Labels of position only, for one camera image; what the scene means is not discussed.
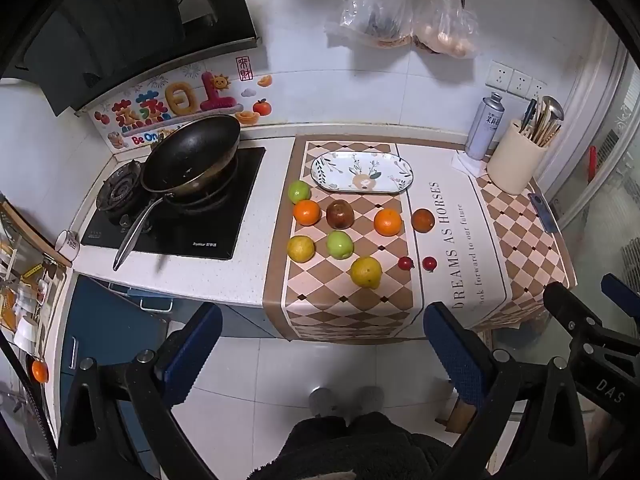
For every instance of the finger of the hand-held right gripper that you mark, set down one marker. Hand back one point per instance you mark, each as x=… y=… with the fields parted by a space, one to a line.
x=570 y=307
x=620 y=290

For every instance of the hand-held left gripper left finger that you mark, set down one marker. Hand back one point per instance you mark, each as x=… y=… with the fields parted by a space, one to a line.
x=196 y=345

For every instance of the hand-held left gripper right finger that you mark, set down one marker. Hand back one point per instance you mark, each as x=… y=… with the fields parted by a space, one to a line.
x=452 y=355

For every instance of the yellow lemon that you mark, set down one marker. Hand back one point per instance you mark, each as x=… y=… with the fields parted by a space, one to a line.
x=300 y=248
x=366 y=272

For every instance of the dark brown round fruit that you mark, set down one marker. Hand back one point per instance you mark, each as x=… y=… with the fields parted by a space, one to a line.
x=423 y=220

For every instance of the green apple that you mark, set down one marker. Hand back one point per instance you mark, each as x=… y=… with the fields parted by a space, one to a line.
x=340 y=245
x=299 y=191

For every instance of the red-brown apple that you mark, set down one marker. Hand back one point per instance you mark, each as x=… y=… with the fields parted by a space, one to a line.
x=340 y=214

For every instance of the oval floral ceramic plate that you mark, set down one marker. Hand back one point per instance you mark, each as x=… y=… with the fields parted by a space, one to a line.
x=361 y=172

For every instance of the wooden stool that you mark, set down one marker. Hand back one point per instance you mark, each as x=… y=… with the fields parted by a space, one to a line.
x=462 y=415

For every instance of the checkered table mat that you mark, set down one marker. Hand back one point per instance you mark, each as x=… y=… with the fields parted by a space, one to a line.
x=450 y=280

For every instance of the red cherry tomato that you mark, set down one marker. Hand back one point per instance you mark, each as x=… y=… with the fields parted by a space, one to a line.
x=405 y=262
x=429 y=263

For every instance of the blue kitchen cabinet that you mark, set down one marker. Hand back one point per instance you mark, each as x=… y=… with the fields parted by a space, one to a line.
x=100 y=330

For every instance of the glass sliding door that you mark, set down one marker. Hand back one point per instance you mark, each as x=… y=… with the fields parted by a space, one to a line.
x=600 y=185

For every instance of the black gas stove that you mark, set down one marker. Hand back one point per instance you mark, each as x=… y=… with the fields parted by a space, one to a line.
x=200 y=220

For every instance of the person's black fleece clothing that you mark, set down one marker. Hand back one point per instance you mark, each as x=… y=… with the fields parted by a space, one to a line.
x=360 y=452

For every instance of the cream utensil holder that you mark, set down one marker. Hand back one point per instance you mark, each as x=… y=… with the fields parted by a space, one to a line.
x=515 y=160

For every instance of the small orange on shelf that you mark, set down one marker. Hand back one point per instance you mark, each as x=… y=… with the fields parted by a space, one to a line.
x=39 y=371

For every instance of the white mug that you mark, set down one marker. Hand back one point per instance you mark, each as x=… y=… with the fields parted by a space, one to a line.
x=67 y=246

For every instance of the white folded cloth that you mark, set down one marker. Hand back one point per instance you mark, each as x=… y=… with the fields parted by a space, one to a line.
x=467 y=162

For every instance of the wooden side shelf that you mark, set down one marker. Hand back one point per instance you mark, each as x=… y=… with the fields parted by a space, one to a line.
x=30 y=280

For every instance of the bunch of kitchen utensils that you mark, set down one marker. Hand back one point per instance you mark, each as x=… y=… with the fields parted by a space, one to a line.
x=542 y=120

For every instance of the black frying pan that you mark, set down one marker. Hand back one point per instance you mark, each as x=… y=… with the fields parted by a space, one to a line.
x=192 y=155

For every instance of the silver spray can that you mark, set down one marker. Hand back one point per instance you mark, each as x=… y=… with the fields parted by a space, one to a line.
x=484 y=127

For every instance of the clear plastic bag pale contents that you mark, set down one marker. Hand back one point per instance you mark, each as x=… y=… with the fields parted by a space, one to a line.
x=447 y=25

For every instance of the black range hood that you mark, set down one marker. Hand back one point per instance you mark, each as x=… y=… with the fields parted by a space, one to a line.
x=130 y=25

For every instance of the clear plastic bag dark contents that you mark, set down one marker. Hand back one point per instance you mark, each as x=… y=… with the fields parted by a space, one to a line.
x=375 y=5

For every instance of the white wall socket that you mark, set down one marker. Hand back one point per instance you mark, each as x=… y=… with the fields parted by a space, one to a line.
x=498 y=75
x=538 y=90
x=520 y=83

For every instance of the colourful wall sticker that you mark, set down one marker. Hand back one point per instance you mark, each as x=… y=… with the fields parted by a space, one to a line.
x=175 y=105

